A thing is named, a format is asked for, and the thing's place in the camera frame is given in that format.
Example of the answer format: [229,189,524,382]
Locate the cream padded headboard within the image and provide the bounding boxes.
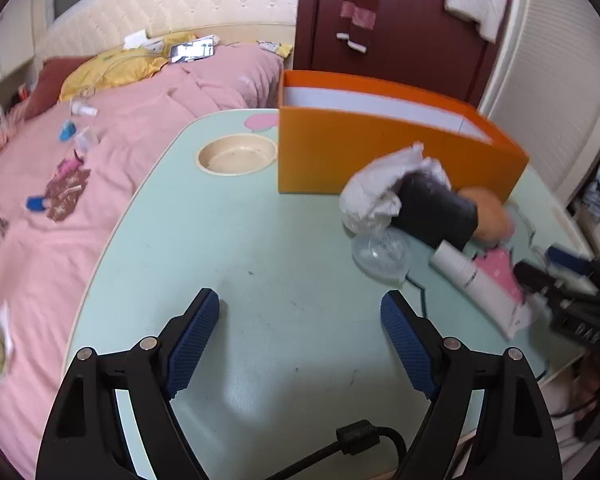
[34,0,299,62]

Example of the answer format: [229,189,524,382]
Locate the blue small toy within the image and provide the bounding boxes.
[58,120,76,142]

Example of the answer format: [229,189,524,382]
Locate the white cream tube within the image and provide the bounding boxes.
[430,240,541,340]

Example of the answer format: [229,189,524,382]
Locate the black cable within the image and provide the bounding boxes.
[264,418,409,480]

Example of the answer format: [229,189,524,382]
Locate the white plastic bag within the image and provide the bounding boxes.
[339,142,451,234]

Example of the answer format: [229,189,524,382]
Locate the brown cards on bed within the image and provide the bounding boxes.
[45,155,91,222]

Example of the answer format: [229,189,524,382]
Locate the pink bed quilt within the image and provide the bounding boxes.
[0,44,284,479]

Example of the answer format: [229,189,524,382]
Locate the yellow pillow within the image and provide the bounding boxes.
[58,30,197,102]

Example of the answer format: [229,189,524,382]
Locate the dark red pillow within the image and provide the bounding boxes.
[23,56,91,120]

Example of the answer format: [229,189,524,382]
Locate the dark red wooden door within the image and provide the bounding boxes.
[294,0,500,106]

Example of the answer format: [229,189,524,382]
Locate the patterned phone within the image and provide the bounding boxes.
[169,35,220,64]

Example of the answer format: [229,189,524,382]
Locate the tan plush toy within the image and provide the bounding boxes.
[457,188,515,245]

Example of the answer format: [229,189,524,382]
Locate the black block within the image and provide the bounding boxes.
[391,172,478,250]

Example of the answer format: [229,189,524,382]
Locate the striped red scarf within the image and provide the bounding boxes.
[336,0,379,54]

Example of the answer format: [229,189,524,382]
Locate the orange cardboard box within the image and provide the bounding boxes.
[277,70,529,200]

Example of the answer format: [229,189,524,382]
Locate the white louvered wardrobe door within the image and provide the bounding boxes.
[479,0,600,204]

